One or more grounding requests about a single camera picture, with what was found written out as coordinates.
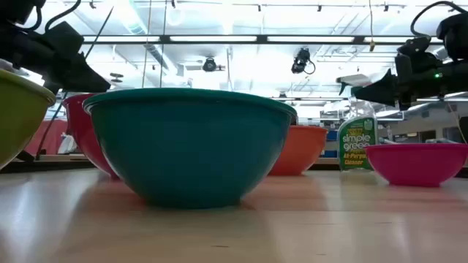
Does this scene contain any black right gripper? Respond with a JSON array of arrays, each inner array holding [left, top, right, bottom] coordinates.
[[352, 54, 468, 110]]

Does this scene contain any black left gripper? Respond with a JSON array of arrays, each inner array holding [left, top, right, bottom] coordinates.
[[0, 28, 112, 94]]

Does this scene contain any stack of coloured bowls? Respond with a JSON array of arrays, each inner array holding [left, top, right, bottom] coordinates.
[[61, 93, 120, 180]]

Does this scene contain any yellow-green plastic bowl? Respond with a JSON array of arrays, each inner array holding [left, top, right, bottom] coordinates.
[[0, 69, 57, 171]]

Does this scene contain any orange plastic bowl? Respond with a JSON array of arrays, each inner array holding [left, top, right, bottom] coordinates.
[[268, 125, 329, 177]]

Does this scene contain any teal plastic bowl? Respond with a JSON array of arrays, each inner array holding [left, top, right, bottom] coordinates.
[[82, 87, 298, 210]]

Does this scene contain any clear cleaner spray bottle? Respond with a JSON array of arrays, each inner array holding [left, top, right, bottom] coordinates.
[[336, 74, 380, 172]]

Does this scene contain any red cloth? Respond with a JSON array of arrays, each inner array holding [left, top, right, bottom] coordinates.
[[24, 119, 69, 156]]

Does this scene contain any pink plastic bowl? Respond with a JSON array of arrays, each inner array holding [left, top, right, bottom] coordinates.
[[364, 142, 468, 188]]

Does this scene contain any black round ceiling fixture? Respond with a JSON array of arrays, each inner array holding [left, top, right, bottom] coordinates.
[[202, 57, 218, 73]]

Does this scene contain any long thin black cable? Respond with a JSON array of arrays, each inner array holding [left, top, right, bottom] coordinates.
[[35, 6, 115, 161]]

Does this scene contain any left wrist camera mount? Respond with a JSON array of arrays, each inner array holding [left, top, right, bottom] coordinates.
[[44, 20, 86, 59]]

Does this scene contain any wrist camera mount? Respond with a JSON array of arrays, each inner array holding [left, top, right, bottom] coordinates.
[[44, 20, 86, 59], [396, 35, 432, 56]]

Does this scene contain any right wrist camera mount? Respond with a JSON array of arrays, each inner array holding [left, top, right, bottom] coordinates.
[[396, 35, 432, 56]]

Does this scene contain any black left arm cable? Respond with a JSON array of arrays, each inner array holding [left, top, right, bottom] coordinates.
[[45, 0, 83, 32]]

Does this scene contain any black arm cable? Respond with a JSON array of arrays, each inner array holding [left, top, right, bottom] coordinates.
[[45, 0, 83, 32], [409, 0, 468, 37]]

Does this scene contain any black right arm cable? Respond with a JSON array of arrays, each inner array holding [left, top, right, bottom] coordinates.
[[409, 0, 468, 37]]

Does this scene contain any black overhead camera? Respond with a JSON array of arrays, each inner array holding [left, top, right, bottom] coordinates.
[[290, 47, 316, 75]]

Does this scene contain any black overhead frame bar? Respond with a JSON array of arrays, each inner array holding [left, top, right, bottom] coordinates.
[[82, 34, 445, 46]]

